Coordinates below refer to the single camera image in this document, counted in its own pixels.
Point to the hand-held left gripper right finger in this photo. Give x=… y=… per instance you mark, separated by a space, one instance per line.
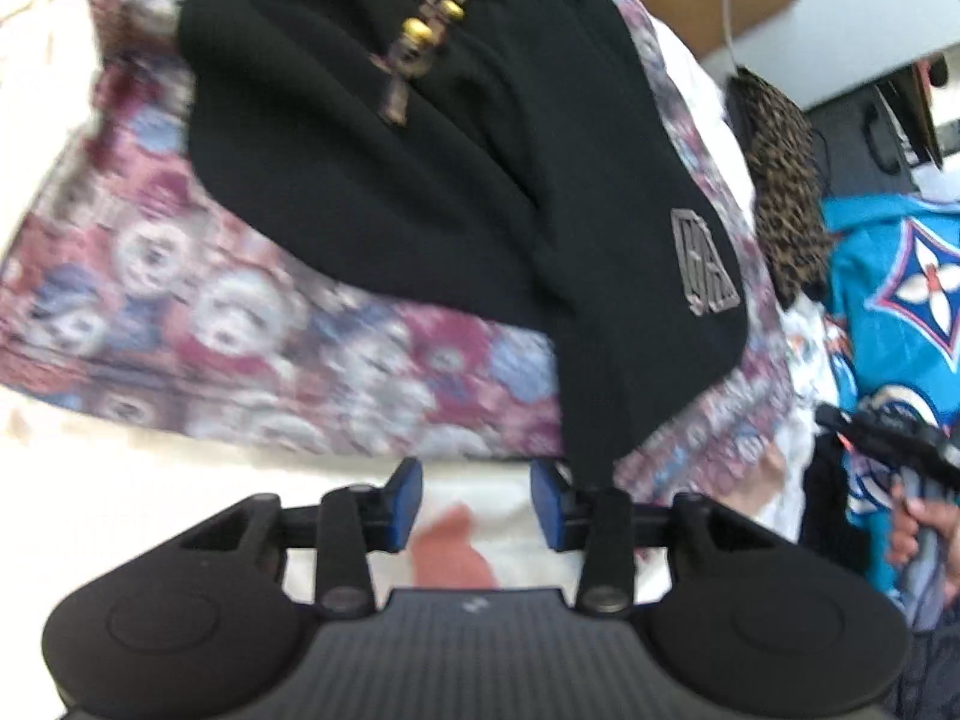
x=544 y=506

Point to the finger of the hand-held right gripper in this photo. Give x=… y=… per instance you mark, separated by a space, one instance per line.
x=855 y=431

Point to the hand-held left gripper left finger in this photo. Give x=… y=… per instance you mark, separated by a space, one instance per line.
x=405 y=502

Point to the black bear-print shorts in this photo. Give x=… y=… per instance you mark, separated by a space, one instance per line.
x=450 y=165

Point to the person's right hand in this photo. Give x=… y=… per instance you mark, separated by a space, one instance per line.
x=934 y=532

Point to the white printed garment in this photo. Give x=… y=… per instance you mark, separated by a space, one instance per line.
x=810 y=390

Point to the teal printed jersey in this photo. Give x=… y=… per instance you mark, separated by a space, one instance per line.
x=900 y=277

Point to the person's grey trouser leg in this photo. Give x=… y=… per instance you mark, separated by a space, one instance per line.
x=934 y=660

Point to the leopard print garment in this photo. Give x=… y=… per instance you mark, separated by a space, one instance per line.
x=787 y=187

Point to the cream bear-print bed sheet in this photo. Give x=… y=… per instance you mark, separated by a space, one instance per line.
x=150 y=480

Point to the grey laptop bag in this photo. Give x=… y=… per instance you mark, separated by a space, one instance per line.
x=847 y=142

